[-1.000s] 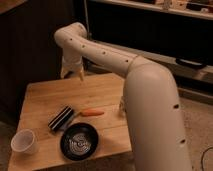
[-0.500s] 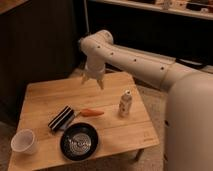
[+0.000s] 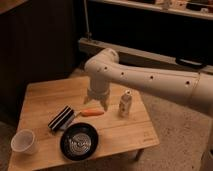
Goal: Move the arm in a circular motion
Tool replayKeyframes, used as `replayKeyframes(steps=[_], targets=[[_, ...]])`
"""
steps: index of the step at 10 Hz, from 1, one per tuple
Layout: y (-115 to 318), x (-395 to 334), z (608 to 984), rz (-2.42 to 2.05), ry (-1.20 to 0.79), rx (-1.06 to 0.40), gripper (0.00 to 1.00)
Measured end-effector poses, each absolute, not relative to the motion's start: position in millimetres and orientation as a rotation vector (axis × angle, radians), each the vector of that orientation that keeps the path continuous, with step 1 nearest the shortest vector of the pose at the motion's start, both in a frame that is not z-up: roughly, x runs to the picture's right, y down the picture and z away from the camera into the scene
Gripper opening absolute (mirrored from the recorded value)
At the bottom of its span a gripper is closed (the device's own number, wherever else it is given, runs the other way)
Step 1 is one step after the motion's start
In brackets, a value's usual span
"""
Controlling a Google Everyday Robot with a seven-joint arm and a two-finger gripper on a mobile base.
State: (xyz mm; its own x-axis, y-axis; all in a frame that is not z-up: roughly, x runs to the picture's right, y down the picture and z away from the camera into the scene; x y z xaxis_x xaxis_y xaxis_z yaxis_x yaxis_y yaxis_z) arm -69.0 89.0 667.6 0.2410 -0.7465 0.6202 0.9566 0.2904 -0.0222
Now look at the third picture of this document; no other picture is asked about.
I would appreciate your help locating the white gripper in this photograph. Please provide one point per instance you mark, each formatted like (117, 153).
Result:
(103, 95)

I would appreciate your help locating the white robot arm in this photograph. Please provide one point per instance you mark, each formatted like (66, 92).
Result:
(192, 89)

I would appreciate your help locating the orange carrot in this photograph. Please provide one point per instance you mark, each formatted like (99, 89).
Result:
(88, 113)

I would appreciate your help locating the small white bottle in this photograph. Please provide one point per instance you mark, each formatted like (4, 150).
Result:
(125, 103)

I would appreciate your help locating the wooden table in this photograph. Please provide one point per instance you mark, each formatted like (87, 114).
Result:
(44, 100)

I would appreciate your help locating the black round bowl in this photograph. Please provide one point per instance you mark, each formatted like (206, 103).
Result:
(79, 141)

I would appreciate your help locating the metal vertical pole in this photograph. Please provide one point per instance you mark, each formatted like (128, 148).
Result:
(88, 33)

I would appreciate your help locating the white paper cup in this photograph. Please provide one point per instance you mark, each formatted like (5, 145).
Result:
(25, 142)

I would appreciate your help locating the long shelf rail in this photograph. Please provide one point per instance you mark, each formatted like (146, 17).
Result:
(138, 57)

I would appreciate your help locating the black handle on shelf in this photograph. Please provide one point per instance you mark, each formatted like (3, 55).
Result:
(190, 64)

